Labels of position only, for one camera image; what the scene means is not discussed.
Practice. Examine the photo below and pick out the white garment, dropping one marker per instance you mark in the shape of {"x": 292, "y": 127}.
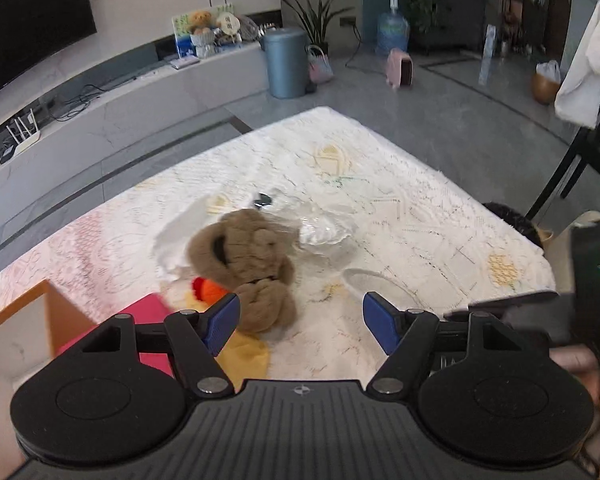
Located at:
{"x": 587, "y": 65}

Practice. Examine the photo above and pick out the dark wooden door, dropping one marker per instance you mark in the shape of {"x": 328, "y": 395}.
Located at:
{"x": 560, "y": 10}

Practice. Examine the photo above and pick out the brown round vase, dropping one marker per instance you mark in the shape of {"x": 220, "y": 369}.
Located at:
{"x": 545, "y": 91}

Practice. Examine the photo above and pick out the white plastic bag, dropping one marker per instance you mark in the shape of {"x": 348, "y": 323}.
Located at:
{"x": 549, "y": 70}

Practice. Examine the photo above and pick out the white cloth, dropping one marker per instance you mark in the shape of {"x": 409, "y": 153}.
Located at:
{"x": 180, "y": 240}

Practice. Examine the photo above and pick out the blue trash bin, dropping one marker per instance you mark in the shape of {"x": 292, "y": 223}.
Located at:
{"x": 285, "y": 65}

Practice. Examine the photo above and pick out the white television console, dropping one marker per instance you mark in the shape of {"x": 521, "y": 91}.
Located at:
{"x": 130, "y": 115}

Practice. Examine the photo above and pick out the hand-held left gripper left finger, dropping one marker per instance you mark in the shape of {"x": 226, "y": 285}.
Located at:
{"x": 224, "y": 321}

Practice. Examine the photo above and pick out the white cylindrical canister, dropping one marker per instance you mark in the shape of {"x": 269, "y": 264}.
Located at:
{"x": 487, "y": 55}

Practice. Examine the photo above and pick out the toys on tv bench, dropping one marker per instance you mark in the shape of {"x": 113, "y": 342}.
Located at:
{"x": 180, "y": 27}

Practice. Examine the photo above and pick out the pink box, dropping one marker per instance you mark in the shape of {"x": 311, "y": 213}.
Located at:
{"x": 145, "y": 312}

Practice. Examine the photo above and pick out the white round plush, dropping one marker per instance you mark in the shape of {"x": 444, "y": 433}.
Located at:
{"x": 228, "y": 24}

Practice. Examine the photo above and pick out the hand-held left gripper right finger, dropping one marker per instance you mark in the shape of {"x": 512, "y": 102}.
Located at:
{"x": 380, "y": 320}

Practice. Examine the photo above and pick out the person's right hand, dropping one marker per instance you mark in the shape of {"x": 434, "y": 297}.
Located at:
{"x": 575, "y": 360}

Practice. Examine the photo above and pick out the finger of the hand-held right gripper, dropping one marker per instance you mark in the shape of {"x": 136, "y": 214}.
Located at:
{"x": 505, "y": 305}

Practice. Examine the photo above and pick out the pink space heater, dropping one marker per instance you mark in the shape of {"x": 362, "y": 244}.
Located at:
{"x": 400, "y": 70}

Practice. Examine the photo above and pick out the brown plush toy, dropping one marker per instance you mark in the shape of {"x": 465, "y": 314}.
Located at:
{"x": 250, "y": 255}

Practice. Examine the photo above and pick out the dark grey cabinet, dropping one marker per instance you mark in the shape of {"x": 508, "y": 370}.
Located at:
{"x": 455, "y": 5}

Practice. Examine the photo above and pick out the blue water jug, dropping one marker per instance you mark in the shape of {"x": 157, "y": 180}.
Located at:
{"x": 392, "y": 30}

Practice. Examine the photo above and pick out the black television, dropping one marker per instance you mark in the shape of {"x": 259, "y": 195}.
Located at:
{"x": 30, "y": 30}

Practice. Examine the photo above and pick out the teddy bear bouquet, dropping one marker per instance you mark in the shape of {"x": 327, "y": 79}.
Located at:
{"x": 201, "y": 25}

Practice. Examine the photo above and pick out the long-leaf potted plant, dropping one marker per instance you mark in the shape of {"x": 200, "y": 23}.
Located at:
{"x": 319, "y": 17}

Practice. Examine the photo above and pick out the cream cushion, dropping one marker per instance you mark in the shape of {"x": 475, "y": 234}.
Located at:
{"x": 560, "y": 250}

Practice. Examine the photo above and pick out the black chair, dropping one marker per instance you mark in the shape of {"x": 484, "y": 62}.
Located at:
{"x": 587, "y": 155}

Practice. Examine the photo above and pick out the white router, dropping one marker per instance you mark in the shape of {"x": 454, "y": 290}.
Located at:
{"x": 24, "y": 136}

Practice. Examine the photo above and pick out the wooden box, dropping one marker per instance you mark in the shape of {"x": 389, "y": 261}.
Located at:
{"x": 30, "y": 320}

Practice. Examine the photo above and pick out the pink tote bag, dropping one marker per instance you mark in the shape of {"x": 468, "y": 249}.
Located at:
{"x": 320, "y": 69}

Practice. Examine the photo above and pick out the flat book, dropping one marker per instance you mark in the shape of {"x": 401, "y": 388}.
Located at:
{"x": 184, "y": 62}

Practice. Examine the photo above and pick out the clear plastic bag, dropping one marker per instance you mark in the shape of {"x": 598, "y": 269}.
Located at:
{"x": 325, "y": 230}

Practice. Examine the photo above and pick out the small black clip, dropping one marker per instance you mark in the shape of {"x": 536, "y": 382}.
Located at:
{"x": 262, "y": 200}

